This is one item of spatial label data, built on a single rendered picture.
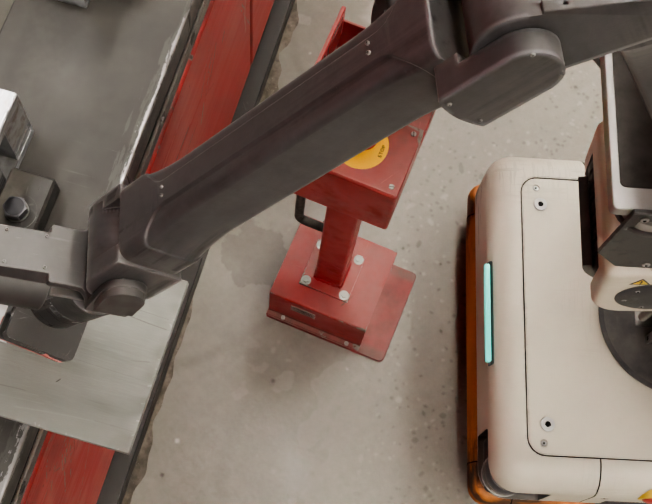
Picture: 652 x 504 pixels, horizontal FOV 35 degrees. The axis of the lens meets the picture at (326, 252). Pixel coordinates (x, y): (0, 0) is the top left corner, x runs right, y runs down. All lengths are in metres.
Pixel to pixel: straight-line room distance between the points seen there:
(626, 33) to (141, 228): 0.37
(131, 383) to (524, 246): 1.02
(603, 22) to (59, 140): 0.83
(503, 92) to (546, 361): 1.30
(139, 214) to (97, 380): 0.31
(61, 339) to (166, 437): 1.09
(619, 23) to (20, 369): 0.69
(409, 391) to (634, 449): 0.46
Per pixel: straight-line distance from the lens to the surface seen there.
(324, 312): 1.97
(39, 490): 1.33
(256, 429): 2.04
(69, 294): 0.86
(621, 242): 1.18
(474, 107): 0.59
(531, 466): 1.81
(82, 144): 1.27
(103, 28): 1.34
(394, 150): 1.37
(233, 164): 0.70
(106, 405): 1.04
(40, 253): 0.84
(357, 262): 2.00
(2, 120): 1.20
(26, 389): 1.06
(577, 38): 0.58
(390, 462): 2.05
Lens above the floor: 2.01
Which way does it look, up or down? 70 degrees down
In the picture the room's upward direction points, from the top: 11 degrees clockwise
